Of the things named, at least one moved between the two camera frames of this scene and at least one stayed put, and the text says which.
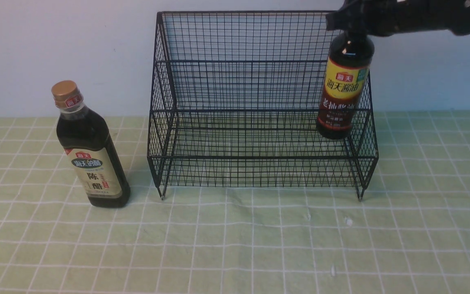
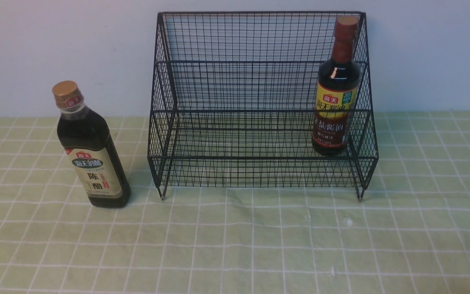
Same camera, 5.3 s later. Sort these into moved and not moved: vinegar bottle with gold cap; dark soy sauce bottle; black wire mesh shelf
Moved: dark soy sauce bottle
Not moved: vinegar bottle with gold cap; black wire mesh shelf
